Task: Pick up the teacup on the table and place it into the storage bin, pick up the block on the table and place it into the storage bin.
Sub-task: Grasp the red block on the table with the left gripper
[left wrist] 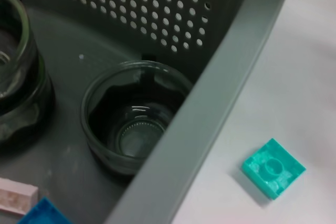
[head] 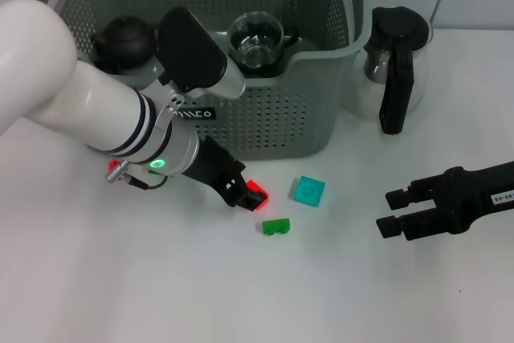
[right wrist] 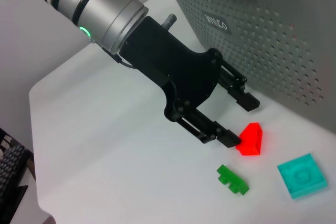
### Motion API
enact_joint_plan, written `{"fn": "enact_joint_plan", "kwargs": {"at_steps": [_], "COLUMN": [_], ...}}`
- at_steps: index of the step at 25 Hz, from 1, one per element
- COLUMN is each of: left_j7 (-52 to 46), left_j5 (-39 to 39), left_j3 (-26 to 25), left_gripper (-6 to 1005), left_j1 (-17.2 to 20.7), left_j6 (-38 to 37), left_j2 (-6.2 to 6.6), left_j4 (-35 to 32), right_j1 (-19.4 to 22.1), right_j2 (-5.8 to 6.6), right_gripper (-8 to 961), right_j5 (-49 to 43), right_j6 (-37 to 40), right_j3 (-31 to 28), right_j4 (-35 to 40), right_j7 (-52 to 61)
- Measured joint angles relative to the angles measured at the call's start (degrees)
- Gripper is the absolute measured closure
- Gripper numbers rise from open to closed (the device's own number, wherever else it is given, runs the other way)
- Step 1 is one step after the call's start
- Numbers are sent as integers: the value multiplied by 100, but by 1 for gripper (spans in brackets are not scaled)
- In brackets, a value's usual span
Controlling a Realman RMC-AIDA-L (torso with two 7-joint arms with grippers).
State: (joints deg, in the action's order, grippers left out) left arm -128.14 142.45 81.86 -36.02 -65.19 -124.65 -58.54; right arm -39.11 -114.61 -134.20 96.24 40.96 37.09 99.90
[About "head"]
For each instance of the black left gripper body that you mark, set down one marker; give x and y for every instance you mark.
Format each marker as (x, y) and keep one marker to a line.
(213, 166)

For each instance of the orange-red sloped toy brick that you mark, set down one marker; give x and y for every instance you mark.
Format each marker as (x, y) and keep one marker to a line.
(257, 187)

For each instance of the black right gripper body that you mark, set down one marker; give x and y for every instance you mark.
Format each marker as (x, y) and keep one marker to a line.
(478, 194)

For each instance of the teal square toy brick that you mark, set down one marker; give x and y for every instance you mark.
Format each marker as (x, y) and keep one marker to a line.
(309, 191)

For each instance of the small red toy brick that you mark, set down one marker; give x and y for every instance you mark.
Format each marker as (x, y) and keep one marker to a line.
(113, 163)

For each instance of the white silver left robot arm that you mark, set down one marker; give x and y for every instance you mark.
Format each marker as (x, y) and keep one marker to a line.
(80, 106)

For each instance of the black clay teapot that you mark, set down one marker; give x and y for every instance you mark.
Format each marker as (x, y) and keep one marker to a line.
(124, 37)

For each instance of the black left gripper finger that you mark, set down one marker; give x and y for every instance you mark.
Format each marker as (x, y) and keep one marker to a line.
(251, 200)
(243, 180)

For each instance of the grey perforated plastic storage bin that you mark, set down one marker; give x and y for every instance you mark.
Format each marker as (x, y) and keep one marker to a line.
(261, 118)

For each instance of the glass teacup black holder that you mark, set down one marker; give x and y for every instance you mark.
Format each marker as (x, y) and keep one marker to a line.
(292, 37)
(257, 29)
(267, 72)

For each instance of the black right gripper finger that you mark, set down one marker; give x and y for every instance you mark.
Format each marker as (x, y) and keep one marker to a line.
(413, 194)
(417, 224)

